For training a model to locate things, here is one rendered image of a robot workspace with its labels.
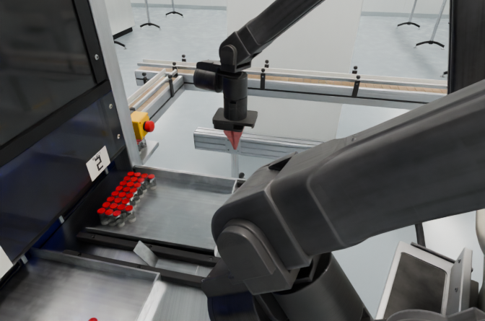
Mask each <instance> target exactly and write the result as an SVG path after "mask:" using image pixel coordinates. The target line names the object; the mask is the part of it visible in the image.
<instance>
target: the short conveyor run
mask: <svg viewBox="0 0 485 321"><path fill-rule="evenodd" d="M165 72H166V69H163V70H161V72H159V73H158V74H157V75H155V76H154V77H153V78H152V79H147V77H146V75H147V73H146V72H142V76H144V78H143V81H144V85H143V86H142V87H140V88H139V89H138V90H137V91H135V92H134V93H133V94H132V95H131V96H130V97H128V98H127V101H128V107H129V110H133V111H138V112H145V113H148V115H149V120H150V121H153V122H154V123H156V122H157V121H158V120H159V119H160V118H161V117H162V115H163V114H164V113H165V112H166V111H167V110H168V109H169V107H170V106H171V105H172V104H173V103H174V102H175V101H176V99H177V98H179V96H181V95H182V93H183V92H184V91H185V88H184V81H183V76H174V75H175V74H176V73H177V69H175V70H174V71H173V72H171V73H170V74H168V75H167V76H165V74H164V73H165Z"/></svg>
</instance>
